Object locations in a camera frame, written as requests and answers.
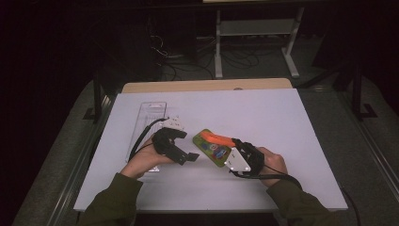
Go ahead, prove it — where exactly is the wooden table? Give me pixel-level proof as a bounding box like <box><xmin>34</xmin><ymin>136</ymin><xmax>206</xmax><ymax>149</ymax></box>
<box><xmin>121</xmin><ymin>77</ymin><xmax>294</xmax><ymax>94</ymax></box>

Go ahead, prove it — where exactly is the metal rail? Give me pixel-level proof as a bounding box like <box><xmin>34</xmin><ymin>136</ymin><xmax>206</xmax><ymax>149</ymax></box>
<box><xmin>340</xmin><ymin>92</ymin><xmax>399</xmax><ymax>196</ymax></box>
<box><xmin>46</xmin><ymin>93</ymin><xmax>119</xmax><ymax>226</ymax></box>

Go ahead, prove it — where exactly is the white metal desk frame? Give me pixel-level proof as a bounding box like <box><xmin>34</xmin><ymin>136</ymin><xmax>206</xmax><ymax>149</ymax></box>
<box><xmin>201</xmin><ymin>0</ymin><xmax>314</xmax><ymax>79</ymax></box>

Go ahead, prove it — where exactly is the orange phone case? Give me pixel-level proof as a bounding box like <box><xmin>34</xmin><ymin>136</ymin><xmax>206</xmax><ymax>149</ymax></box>
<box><xmin>200</xmin><ymin>130</ymin><xmax>236</xmax><ymax>148</ymax></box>

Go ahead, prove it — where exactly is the person's left hand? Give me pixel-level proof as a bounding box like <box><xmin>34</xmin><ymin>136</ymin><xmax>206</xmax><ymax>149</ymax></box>
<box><xmin>120</xmin><ymin>133</ymin><xmax>175</xmax><ymax>180</ymax></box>

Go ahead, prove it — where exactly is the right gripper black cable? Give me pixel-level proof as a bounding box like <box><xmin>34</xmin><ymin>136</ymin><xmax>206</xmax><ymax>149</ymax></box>
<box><xmin>230</xmin><ymin>169</ymin><xmax>361</xmax><ymax>226</ymax></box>

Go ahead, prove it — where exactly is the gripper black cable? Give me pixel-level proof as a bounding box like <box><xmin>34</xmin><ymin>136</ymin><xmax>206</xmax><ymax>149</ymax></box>
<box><xmin>128</xmin><ymin>117</ymin><xmax>168</xmax><ymax>161</ymax></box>
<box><xmin>230</xmin><ymin>169</ymin><xmax>361</xmax><ymax>226</ymax></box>

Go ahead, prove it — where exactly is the person's right hand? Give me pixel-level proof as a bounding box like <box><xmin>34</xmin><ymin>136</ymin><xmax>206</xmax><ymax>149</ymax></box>
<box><xmin>257</xmin><ymin>146</ymin><xmax>289</xmax><ymax>188</ymax></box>

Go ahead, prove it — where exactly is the black metal stand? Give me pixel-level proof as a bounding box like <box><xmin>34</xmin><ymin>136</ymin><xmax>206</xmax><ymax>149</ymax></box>
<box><xmin>83</xmin><ymin>70</ymin><xmax>106</xmax><ymax>123</ymax></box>
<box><xmin>351</xmin><ymin>62</ymin><xmax>379</xmax><ymax>121</ymax></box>

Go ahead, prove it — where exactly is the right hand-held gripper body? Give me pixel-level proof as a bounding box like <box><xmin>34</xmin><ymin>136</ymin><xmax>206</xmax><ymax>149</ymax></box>
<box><xmin>224</xmin><ymin>138</ymin><xmax>266</xmax><ymax>177</ymax></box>

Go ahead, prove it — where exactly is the green cartoon phone case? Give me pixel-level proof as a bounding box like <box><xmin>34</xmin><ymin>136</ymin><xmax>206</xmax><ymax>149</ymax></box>
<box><xmin>192</xmin><ymin>128</ymin><xmax>234</xmax><ymax>169</ymax></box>

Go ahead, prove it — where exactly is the clear plastic rack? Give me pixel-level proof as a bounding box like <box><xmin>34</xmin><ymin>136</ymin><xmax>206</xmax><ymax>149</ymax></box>
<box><xmin>125</xmin><ymin>101</ymin><xmax>168</xmax><ymax>173</ymax></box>

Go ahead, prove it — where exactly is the white table board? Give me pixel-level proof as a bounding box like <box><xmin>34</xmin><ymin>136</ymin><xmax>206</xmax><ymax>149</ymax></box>
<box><xmin>73</xmin><ymin>88</ymin><xmax>348</xmax><ymax>215</ymax></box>

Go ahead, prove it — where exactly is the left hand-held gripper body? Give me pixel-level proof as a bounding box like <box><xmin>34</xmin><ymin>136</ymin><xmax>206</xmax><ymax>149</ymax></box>
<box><xmin>152</xmin><ymin>116</ymin><xmax>189</xmax><ymax>166</ymax></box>

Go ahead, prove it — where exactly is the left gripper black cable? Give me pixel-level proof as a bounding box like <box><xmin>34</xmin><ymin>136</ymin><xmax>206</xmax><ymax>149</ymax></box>
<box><xmin>128</xmin><ymin>117</ymin><xmax>168</xmax><ymax>161</ymax></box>

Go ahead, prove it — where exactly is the tangle of floor cables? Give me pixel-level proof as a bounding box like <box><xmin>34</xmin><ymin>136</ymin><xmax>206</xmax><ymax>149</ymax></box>
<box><xmin>147</xmin><ymin>15</ymin><xmax>262</xmax><ymax>81</ymax></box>

